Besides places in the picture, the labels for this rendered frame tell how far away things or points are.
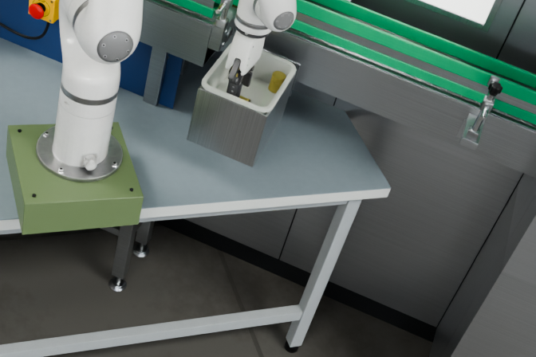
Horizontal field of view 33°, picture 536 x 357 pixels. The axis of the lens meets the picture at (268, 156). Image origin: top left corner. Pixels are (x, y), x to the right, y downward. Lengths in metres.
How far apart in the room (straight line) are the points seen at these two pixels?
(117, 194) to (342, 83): 0.64
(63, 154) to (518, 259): 1.08
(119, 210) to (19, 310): 0.90
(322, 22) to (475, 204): 0.75
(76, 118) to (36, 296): 1.04
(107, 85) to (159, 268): 1.20
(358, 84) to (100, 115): 0.66
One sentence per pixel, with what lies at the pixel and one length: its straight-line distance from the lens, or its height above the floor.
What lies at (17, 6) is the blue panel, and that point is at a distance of 2.44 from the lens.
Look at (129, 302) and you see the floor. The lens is 2.85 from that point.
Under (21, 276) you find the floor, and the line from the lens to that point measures 2.89.
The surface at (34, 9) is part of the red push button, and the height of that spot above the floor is 0.97.
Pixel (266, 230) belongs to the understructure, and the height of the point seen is 0.20.
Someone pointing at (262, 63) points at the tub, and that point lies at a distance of 2.19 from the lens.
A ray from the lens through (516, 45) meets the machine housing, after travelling 2.33.
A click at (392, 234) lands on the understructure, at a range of 2.74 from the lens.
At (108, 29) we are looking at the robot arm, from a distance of 1.72.
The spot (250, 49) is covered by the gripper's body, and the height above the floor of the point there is 1.14.
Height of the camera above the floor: 2.20
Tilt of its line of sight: 39 degrees down
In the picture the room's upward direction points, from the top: 17 degrees clockwise
